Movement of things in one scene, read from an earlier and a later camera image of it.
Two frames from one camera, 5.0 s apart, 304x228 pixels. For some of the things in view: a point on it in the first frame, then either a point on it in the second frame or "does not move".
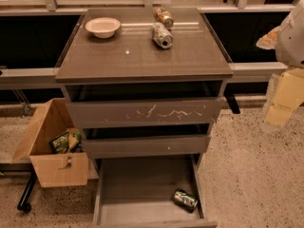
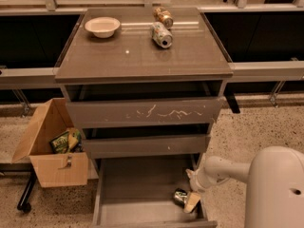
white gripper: x=292 y=43 to x=199 y=180
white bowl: x=103 y=28 does not move
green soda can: x=186 y=200 does not move
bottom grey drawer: x=137 y=192 does not move
